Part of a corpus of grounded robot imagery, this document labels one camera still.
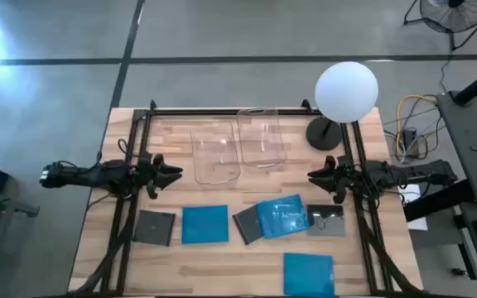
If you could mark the grey side table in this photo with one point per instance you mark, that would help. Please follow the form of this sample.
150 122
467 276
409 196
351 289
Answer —
468 136

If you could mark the blue jewel case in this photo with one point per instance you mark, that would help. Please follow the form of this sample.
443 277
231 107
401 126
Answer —
309 274
205 224
282 215

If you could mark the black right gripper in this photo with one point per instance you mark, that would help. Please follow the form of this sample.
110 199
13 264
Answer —
352 178

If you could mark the clear plastic bin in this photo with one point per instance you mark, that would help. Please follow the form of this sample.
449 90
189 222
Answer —
215 155
261 138

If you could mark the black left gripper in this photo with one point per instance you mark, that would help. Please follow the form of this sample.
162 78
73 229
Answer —
143 176

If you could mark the white globe lamp black base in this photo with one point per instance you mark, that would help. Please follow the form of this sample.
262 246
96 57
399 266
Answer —
346 92

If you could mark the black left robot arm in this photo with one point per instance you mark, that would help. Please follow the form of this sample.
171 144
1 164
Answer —
85 176

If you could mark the black floor fan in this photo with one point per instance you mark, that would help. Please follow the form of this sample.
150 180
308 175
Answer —
456 14

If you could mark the black metal rig frame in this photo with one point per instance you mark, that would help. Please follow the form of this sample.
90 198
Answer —
222 111

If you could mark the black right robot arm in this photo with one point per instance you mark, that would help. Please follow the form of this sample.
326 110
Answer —
412 176

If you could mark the grey power strip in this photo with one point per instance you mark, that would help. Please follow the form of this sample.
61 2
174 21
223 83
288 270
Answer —
409 142

